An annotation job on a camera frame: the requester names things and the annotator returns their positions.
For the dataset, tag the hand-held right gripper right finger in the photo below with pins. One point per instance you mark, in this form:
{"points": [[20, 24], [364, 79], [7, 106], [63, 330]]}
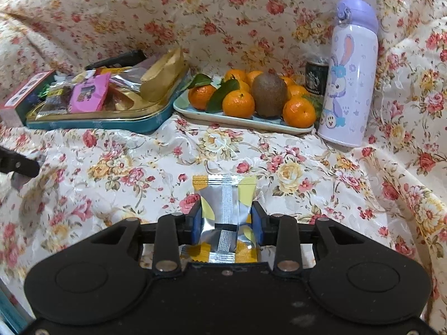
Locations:
{"points": [[257, 220]]}

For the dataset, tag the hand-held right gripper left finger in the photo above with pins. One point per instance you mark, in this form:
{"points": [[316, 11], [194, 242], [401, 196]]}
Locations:
{"points": [[196, 220]]}

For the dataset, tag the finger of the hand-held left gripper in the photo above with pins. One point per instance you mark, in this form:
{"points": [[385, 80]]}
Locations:
{"points": [[17, 162]]}

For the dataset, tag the silver yellow snack packet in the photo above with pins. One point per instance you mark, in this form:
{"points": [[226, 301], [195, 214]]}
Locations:
{"points": [[225, 202]]}

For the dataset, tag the teal tin full of snacks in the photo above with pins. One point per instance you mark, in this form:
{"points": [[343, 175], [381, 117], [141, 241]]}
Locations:
{"points": [[104, 122]]}

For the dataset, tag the red cardboard box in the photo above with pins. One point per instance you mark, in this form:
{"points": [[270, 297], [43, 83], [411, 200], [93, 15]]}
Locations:
{"points": [[21, 96]]}

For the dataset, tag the heap of assorted snack packets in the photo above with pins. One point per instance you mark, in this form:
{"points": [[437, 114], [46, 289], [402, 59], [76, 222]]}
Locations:
{"points": [[56, 92]]}

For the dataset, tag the pink snack packet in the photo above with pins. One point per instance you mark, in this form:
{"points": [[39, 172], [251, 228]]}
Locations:
{"points": [[89, 92]]}

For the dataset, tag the plate of oranges and kiwi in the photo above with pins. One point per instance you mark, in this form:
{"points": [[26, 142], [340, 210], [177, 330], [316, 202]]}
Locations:
{"points": [[238, 104]]}

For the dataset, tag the brown kiwi fruit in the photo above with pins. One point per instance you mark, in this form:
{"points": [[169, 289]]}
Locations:
{"points": [[269, 92]]}

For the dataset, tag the black remote control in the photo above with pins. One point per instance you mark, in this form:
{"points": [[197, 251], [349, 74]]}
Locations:
{"points": [[118, 59]]}

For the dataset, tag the brown paper bag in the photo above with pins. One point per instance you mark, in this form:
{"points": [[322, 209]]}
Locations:
{"points": [[164, 73]]}

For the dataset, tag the dark coffee can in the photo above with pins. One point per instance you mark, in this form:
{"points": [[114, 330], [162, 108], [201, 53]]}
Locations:
{"points": [[317, 76]]}

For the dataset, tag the purple rabbit thermos bottle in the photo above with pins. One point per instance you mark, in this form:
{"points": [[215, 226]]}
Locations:
{"points": [[349, 87]]}

